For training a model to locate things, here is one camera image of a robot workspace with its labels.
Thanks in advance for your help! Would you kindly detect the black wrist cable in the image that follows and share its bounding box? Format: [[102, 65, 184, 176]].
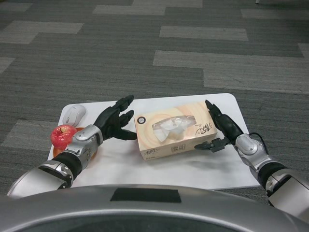
[[248, 132, 269, 155]]

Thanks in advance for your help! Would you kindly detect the beige tissue box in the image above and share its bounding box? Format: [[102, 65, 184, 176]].
[[133, 101, 218, 162]]

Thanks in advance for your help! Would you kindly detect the white computer mouse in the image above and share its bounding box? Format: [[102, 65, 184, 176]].
[[62, 105, 87, 126]]

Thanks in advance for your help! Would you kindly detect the red apple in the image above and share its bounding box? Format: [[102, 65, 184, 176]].
[[50, 124, 78, 150]]

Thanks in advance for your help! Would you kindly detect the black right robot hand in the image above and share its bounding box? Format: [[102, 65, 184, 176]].
[[194, 99, 244, 153]]

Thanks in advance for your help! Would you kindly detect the silver robot chest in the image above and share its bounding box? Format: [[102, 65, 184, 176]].
[[0, 185, 309, 232]]

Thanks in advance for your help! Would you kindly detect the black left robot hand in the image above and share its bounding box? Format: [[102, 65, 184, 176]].
[[93, 94, 138, 141]]

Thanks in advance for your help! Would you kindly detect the orange plastic plate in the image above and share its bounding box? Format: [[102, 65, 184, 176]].
[[53, 125, 98, 160]]

